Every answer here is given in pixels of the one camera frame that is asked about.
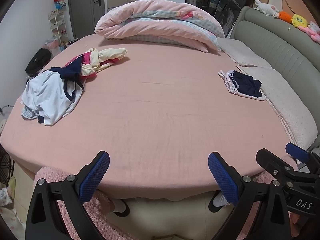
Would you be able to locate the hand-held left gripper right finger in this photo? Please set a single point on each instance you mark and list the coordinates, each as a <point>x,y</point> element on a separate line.
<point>222,177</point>

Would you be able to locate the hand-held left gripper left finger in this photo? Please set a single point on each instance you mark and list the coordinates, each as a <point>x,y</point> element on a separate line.
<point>96,177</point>

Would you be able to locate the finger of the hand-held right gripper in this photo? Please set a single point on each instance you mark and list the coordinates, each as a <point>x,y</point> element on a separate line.
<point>297,152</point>
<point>272,163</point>

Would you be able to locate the white shirt with navy trim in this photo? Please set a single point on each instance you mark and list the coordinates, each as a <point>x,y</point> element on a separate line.
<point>45,92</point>

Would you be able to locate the navy shorts with white stripes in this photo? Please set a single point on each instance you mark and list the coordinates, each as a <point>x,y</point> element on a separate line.
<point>66,72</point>

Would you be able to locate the person's right foot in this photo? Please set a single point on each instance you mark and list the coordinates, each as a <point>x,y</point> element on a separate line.
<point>218,201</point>

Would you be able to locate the person's foot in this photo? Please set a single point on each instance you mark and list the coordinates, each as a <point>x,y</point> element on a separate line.
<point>218,201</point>
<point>120,206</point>

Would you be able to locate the person's left foot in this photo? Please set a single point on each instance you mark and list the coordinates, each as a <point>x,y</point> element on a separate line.
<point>120,206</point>

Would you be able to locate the person's pink fluffy robe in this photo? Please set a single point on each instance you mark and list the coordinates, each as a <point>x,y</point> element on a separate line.
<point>55,177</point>

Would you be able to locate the pale pink pillow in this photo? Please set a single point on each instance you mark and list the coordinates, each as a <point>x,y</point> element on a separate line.
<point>240,52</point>
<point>287,105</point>

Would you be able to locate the navy folded garment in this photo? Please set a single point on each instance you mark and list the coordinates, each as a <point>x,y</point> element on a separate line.
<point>247,86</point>

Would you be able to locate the black fan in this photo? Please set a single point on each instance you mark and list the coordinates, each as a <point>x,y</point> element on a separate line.
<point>5,165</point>

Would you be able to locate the light blue garment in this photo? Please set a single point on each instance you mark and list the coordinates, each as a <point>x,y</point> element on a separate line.
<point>28,112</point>

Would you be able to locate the floral printed cloth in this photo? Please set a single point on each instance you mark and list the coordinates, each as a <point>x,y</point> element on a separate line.
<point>6,205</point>

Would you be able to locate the grey green padded headboard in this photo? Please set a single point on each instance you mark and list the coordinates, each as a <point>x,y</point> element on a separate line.
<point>287,50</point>

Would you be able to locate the yellow pink garment pile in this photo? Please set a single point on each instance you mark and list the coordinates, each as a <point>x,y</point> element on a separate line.
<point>87,57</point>

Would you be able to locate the pink plush toy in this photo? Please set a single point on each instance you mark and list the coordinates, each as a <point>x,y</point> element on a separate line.
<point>312,31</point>

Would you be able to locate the cream yellow garment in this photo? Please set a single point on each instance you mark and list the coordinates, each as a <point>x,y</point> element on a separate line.
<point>110,53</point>

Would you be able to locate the black bag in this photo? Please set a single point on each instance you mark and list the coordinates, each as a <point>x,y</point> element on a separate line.
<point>37,60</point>

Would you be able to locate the yellow sponge plush toy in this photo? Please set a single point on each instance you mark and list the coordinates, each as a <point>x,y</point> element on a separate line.
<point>300,20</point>

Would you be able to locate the orange carrot plush toy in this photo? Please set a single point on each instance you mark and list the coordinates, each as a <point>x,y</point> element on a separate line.
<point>285,16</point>

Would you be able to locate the white shelf rack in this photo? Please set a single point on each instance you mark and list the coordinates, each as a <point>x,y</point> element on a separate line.
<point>58,27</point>

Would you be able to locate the folded pink checked quilt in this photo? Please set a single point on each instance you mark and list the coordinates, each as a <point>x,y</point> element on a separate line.
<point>150,27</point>

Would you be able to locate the grey door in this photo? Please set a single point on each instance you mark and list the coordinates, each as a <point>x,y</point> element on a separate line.
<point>82,5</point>

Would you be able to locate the red blue plush toy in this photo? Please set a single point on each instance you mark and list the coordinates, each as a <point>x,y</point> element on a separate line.
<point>59,2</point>

